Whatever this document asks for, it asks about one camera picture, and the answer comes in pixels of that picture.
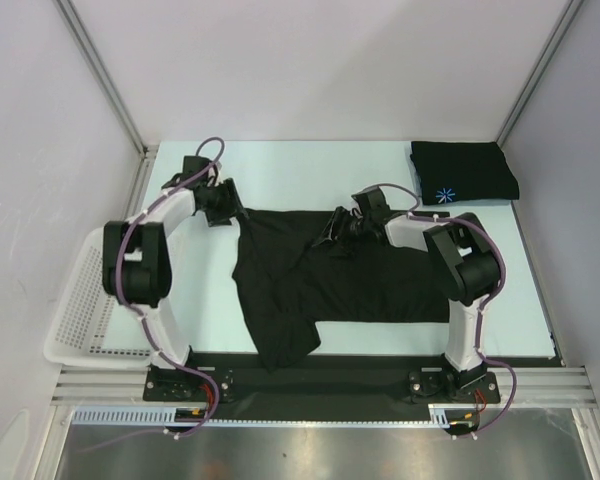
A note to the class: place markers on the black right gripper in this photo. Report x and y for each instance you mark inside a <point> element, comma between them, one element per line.
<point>341,226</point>

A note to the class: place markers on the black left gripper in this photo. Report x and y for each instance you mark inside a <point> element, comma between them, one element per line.
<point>232,204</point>

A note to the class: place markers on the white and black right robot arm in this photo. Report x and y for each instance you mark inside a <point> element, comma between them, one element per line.
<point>466,265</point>

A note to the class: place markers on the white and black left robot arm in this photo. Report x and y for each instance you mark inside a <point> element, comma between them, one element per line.
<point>136,265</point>

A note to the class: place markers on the folded black t shirt with logo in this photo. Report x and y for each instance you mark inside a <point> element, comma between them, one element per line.
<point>452,172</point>

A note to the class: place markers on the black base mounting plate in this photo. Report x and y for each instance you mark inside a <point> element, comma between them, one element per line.
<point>200,363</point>

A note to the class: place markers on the white plastic basket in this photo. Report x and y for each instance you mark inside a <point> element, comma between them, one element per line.
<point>90,329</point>

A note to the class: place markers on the left vertical aluminium post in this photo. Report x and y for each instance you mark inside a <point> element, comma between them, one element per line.
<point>94,61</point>

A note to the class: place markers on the vertical aluminium post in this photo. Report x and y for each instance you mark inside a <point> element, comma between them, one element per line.
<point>549,50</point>
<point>94,61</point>

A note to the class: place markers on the white slotted cable duct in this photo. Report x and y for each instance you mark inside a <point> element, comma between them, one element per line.
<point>171,416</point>

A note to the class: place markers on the aluminium frame rail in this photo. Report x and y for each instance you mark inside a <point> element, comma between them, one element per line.
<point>525,387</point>

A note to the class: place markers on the right vertical aluminium post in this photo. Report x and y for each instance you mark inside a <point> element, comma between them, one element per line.
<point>549,50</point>

